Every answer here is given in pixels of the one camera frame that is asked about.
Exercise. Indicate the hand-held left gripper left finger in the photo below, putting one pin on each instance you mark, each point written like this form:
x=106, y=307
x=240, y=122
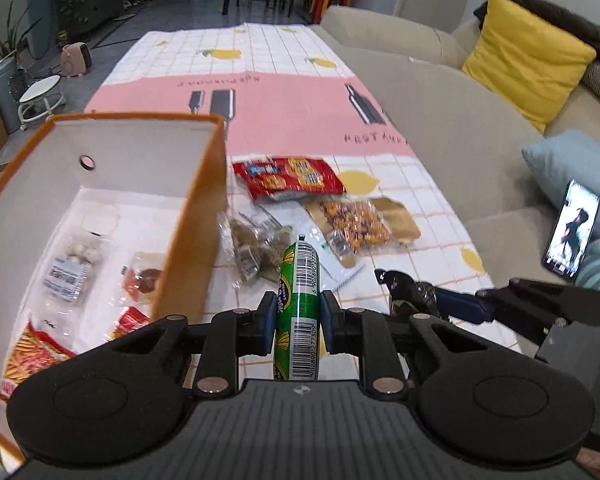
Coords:
x=267, y=322

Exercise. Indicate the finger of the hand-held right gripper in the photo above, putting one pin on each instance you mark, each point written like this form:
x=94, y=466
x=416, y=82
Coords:
x=460, y=305
x=580, y=305

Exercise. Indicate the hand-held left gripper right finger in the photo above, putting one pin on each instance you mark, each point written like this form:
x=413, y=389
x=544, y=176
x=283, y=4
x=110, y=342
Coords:
x=328, y=322

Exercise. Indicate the green sausage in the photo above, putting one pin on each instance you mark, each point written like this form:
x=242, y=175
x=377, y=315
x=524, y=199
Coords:
x=300, y=285

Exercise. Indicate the dark black snack packet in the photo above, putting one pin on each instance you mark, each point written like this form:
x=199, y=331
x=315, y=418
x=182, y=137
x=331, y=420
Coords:
x=410, y=295

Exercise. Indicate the white snack packet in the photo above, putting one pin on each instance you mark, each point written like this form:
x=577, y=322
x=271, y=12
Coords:
x=342, y=270

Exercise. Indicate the clear bag of brown snacks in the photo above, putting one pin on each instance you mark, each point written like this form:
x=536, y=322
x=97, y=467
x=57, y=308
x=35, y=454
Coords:
x=255, y=250

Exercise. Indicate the gold peanut snack packet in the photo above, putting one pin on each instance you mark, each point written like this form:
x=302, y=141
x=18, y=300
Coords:
x=355, y=222

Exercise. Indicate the orange cardboard storage box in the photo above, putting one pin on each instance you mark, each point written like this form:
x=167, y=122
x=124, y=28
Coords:
x=200, y=220

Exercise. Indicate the clear packet of red-brown snack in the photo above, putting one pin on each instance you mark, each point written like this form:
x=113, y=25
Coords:
x=142, y=277

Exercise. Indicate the red braised meat packet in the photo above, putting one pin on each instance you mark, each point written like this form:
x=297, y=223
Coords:
x=130, y=322

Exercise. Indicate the red snack packet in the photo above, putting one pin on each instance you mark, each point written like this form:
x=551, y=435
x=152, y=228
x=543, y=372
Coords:
x=290, y=177

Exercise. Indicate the clear packet of white balls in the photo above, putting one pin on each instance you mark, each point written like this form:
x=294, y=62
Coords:
x=72, y=265

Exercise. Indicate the orange snack sticks packet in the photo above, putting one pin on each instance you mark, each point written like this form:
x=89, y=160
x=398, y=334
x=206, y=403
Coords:
x=30, y=360

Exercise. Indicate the black smartphone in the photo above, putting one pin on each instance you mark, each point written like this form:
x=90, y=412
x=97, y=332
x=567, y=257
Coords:
x=570, y=230

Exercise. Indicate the light blue cushion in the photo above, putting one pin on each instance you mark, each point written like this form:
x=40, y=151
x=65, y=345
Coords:
x=555, y=160

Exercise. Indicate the beige fabric sofa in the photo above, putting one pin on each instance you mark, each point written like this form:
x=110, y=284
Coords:
x=455, y=110

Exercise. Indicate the lemon print checked tablecloth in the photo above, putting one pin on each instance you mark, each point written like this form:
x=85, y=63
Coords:
x=290, y=105

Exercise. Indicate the yellow cushion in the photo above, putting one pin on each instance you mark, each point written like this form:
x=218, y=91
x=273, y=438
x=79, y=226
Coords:
x=525, y=55

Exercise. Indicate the dark blanket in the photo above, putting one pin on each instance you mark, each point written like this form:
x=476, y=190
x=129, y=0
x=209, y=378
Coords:
x=580, y=25

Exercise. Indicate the white round rolling stool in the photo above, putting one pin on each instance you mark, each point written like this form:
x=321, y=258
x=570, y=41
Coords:
x=40, y=90

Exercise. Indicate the pink space heater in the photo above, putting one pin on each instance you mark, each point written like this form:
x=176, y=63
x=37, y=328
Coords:
x=75, y=59

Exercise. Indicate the grey round bin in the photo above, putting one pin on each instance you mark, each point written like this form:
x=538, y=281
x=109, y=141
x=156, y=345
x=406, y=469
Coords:
x=0, y=85

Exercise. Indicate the spiky green potted plant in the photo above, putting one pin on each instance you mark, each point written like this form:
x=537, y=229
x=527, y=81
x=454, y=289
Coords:
x=2, y=42

